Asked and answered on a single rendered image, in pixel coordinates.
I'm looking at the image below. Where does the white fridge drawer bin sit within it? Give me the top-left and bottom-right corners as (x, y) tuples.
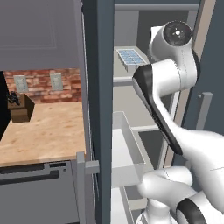
(112, 110), (147, 189)

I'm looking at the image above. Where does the grey wall cupboard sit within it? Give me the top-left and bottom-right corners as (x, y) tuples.
(0, 0), (86, 72)

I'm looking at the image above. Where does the grey fridge door handle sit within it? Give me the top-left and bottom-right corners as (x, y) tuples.
(195, 91), (214, 131)

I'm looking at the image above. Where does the dark grey freezer door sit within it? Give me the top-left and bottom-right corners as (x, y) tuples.
(81, 0), (116, 224)

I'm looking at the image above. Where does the brown wooden knife block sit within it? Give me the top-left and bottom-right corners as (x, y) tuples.
(6, 91), (35, 123)

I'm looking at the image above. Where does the grey freezer door handle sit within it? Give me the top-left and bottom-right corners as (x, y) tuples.
(75, 150), (101, 224)

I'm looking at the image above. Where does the grey wall outlet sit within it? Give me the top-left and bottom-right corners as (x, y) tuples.
(12, 74), (29, 94)
(49, 73), (64, 92)

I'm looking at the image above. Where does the dark grey fridge door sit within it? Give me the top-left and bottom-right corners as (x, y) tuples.
(171, 0), (224, 168)

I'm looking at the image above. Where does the grey dishwasher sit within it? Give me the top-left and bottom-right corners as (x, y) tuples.
(0, 159), (81, 224)

